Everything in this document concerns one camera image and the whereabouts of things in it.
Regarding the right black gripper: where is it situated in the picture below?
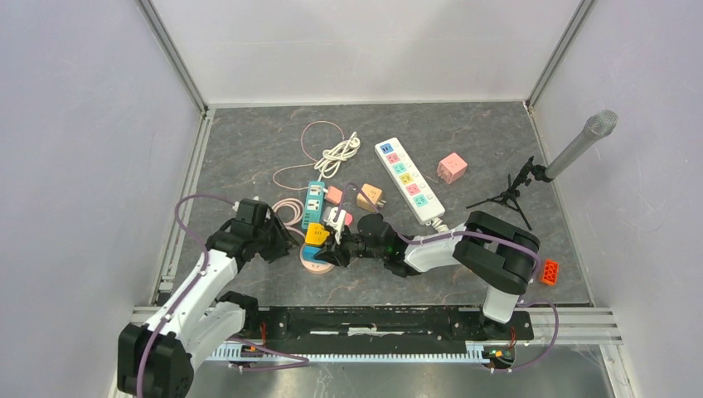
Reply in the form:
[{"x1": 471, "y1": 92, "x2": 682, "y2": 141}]
[{"x1": 315, "y1": 223, "x2": 386, "y2": 268}]

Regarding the yellow cube plug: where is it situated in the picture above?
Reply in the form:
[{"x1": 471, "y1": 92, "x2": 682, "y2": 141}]
[{"x1": 304, "y1": 222, "x2": 331, "y2": 247}]

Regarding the pink shape sorter toy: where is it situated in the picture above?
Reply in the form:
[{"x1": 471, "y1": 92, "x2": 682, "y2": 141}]
[{"x1": 299, "y1": 245, "x2": 334, "y2": 274}]

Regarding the light blue plug adapter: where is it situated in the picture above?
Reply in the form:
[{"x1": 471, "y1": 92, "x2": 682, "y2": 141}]
[{"x1": 302, "y1": 245, "x2": 325, "y2": 264}]

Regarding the teal usb power strip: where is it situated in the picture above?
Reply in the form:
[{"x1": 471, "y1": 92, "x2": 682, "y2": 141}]
[{"x1": 300, "y1": 181, "x2": 326, "y2": 231}]

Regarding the salmon pink usb charger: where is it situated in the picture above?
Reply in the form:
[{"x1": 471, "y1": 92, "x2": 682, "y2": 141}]
[{"x1": 324, "y1": 186, "x2": 344, "y2": 206}]

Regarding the beige dragon cube plug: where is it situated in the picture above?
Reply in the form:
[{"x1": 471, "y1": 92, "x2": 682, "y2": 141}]
[{"x1": 356, "y1": 183, "x2": 385, "y2": 212}]

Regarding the white power strip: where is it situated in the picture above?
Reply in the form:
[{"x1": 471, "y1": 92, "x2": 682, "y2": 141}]
[{"x1": 374, "y1": 138, "x2": 445, "y2": 231}]

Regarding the pink cube plug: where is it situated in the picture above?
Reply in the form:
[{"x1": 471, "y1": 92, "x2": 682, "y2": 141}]
[{"x1": 437, "y1": 153, "x2": 468, "y2": 184}]

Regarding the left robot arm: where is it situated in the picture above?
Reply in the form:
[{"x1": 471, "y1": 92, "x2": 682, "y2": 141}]
[{"x1": 116, "y1": 199, "x2": 298, "y2": 397}]

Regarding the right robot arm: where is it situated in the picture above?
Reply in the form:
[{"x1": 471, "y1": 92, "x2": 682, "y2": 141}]
[{"x1": 313, "y1": 211, "x2": 541, "y2": 338}]

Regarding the red lego brick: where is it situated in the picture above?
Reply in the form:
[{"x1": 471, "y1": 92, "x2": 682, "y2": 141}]
[{"x1": 539, "y1": 259, "x2": 560, "y2": 286}]

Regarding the grey microphone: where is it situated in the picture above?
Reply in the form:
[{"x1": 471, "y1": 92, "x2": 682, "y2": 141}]
[{"x1": 545, "y1": 109, "x2": 618, "y2": 181}]

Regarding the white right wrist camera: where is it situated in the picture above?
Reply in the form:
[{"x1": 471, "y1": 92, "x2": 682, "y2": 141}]
[{"x1": 322, "y1": 206, "x2": 348, "y2": 244}]

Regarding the pink coiled usb cable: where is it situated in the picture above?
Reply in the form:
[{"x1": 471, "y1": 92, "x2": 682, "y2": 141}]
[{"x1": 271, "y1": 197, "x2": 307, "y2": 237}]

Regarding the white coiled power cord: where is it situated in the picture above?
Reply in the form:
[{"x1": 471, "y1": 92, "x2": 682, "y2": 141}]
[{"x1": 313, "y1": 131, "x2": 362, "y2": 179}]

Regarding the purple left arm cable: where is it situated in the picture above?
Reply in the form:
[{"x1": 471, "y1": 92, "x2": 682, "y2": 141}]
[{"x1": 134, "y1": 193, "x2": 240, "y2": 398}]

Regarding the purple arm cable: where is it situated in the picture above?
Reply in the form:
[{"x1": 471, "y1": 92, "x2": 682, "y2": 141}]
[
  {"x1": 335, "y1": 182, "x2": 561, "y2": 375},
  {"x1": 134, "y1": 193, "x2": 240, "y2": 398}
]

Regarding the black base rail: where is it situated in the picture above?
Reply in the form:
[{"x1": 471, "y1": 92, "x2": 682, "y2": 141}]
[{"x1": 216, "y1": 292, "x2": 535, "y2": 356}]

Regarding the thin pink cable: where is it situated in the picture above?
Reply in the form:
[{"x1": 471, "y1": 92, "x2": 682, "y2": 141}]
[{"x1": 273, "y1": 120, "x2": 347, "y2": 192}]

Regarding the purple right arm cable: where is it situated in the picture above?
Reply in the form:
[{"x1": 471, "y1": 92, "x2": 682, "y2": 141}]
[{"x1": 335, "y1": 182, "x2": 561, "y2": 375}]

